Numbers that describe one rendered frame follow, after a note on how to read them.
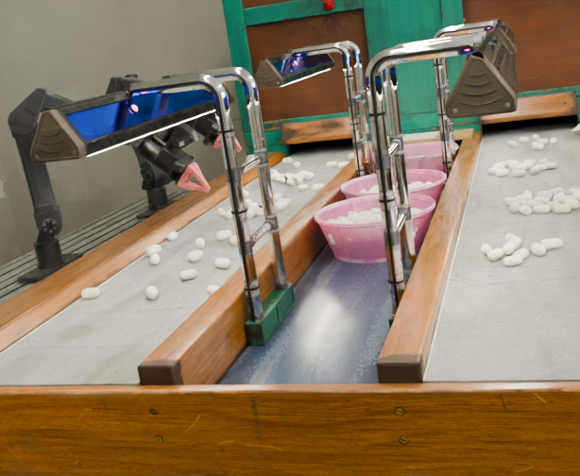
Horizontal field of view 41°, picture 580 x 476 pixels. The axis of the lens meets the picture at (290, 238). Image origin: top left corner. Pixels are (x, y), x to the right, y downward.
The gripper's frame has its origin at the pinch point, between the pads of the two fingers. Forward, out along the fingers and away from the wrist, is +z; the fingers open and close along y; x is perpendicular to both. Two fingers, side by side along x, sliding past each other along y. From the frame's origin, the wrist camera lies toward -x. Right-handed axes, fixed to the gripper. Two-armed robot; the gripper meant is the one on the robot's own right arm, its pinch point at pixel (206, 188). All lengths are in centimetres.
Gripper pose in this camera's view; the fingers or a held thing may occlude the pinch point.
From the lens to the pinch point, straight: 201.1
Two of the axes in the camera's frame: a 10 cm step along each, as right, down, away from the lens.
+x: -5.1, 7.7, 3.8
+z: 8.2, 5.7, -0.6
